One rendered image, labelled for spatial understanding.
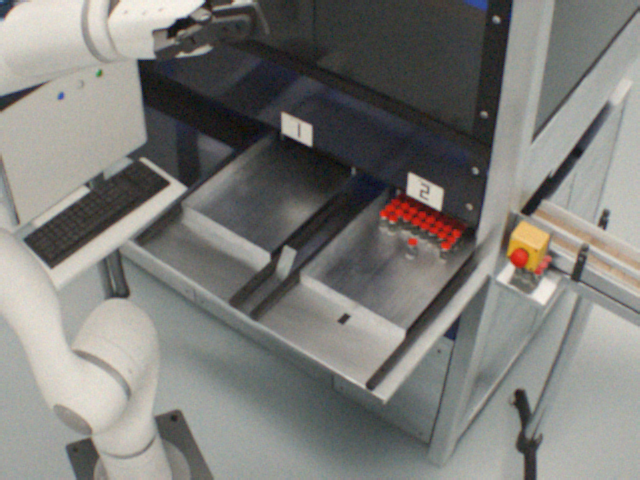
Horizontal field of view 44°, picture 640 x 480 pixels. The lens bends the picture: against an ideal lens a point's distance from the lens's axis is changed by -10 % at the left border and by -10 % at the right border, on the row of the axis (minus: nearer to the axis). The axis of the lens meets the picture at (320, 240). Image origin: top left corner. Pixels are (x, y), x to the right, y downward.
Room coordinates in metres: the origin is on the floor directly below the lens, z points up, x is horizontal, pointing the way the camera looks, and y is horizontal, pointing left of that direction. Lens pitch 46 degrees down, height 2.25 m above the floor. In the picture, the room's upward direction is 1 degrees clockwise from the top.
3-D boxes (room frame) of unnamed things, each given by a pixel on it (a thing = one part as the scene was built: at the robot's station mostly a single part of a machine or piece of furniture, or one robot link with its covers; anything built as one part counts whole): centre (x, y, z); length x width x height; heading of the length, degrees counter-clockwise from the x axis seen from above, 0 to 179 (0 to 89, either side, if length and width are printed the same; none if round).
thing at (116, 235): (1.49, 0.57, 0.79); 0.45 x 0.28 x 0.03; 138
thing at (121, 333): (0.75, 0.32, 1.16); 0.19 x 0.12 x 0.24; 161
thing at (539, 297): (1.23, -0.47, 0.87); 0.14 x 0.13 x 0.02; 144
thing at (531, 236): (1.21, -0.44, 1.00); 0.08 x 0.07 x 0.07; 144
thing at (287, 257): (1.19, 0.10, 0.91); 0.14 x 0.03 x 0.06; 144
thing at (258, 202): (1.46, 0.11, 0.90); 0.34 x 0.26 x 0.04; 144
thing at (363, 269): (1.26, -0.17, 0.90); 0.34 x 0.26 x 0.04; 144
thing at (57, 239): (1.48, 0.56, 0.82); 0.40 x 0.14 x 0.02; 138
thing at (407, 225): (1.33, -0.22, 0.91); 0.18 x 0.02 x 0.05; 54
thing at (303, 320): (1.30, 0.01, 0.87); 0.70 x 0.48 x 0.02; 54
